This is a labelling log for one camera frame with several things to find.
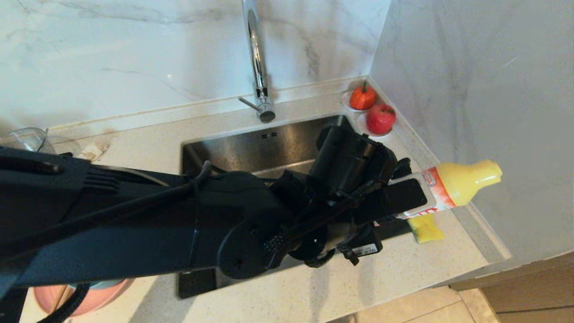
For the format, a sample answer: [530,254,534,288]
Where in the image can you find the red apple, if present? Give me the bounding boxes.
[366,104,397,135]

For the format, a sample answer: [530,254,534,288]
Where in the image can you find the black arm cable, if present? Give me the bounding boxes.
[0,161,382,323]

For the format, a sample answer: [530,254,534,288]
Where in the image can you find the yellow sponge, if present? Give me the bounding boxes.
[407,213,446,244]

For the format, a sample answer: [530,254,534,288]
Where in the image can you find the small white dish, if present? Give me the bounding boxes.
[341,91,377,113]
[357,113,394,138]

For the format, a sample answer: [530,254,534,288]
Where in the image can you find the yellow-capped orange dish soap bottle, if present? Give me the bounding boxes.
[374,159,503,227]

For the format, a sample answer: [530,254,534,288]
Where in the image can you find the chrome kitchen faucet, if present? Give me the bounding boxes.
[238,0,277,122]

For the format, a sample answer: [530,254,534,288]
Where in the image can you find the wooden cabinet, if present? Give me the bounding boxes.
[448,252,574,323]

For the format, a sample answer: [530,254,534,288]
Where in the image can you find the clear glass bowl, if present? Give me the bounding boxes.
[0,127,57,155]

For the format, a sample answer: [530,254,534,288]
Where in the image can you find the stainless steel sink basin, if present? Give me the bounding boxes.
[177,114,413,300]

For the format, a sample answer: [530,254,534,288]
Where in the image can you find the orange persimmon fruit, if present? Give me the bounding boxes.
[350,82,377,111]

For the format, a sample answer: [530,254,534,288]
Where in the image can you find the pink plate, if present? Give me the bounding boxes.
[34,278,135,317]

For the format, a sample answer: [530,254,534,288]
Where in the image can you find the crumpled white tissue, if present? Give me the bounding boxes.
[76,143,109,162]

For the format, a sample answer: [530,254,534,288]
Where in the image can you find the teal bowl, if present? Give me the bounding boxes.
[70,280,124,290]

